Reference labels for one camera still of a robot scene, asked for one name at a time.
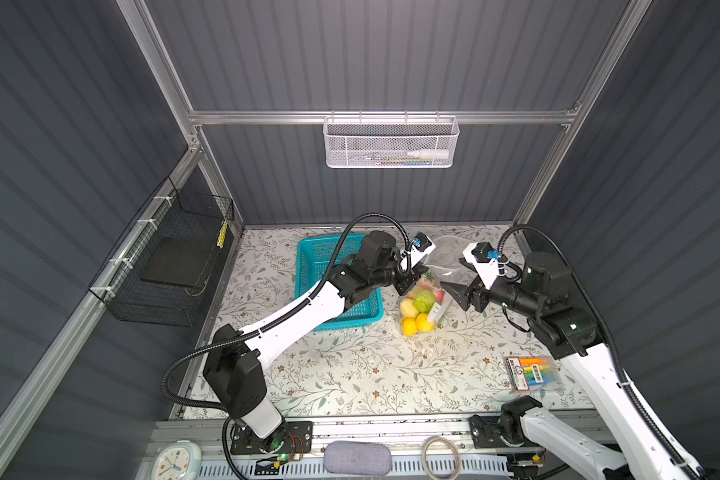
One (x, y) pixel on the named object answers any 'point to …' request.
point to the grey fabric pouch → (358, 458)
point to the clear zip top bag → (422, 311)
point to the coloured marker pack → (526, 372)
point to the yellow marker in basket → (223, 230)
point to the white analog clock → (178, 460)
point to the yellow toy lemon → (423, 324)
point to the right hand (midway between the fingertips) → (457, 271)
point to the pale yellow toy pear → (409, 308)
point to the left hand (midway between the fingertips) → (426, 265)
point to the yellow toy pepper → (409, 326)
